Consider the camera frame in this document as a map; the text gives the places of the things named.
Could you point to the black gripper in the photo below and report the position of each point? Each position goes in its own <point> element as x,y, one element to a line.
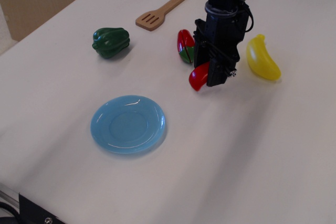
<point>216,40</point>

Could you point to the red and white toy sushi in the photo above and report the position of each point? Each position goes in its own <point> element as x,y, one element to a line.
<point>198,76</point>

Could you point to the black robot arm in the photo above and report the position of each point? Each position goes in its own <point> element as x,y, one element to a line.
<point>225,8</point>

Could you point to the blue plate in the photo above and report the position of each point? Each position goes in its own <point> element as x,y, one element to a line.
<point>128,124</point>

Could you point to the red and green toy chili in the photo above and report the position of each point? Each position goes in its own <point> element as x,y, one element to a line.
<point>185,46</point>

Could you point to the yellow toy banana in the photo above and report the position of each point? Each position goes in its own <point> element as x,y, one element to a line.
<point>259,60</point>

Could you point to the wooden toy spatula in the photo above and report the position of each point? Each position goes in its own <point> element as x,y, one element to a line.
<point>155,18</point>

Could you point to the green toy bell pepper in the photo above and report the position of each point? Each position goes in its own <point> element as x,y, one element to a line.
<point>108,42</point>

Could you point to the black corner bracket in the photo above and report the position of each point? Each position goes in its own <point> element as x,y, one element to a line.
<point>30,212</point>

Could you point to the aluminium frame rail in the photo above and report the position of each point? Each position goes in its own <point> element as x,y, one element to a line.
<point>9,196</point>

